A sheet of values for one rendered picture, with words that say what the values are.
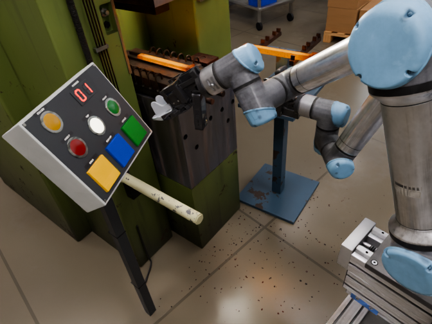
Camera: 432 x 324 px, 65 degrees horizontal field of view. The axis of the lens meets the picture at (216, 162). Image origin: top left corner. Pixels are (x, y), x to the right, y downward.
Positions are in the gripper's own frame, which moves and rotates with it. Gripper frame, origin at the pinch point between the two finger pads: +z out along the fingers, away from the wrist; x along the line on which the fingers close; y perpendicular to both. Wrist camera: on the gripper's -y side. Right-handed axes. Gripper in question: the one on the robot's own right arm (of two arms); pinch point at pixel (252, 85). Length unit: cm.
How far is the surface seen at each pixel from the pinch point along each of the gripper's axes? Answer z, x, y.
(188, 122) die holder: 24.7, -11.1, 17.8
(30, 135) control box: 12, -73, -17
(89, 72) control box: 25, -46, -19
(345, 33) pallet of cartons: 71, 305, 88
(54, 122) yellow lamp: 14, -66, -16
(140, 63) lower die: 56, -4, 1
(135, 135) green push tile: 13.1, -45.3, -0.3
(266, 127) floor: 58, 107, 100
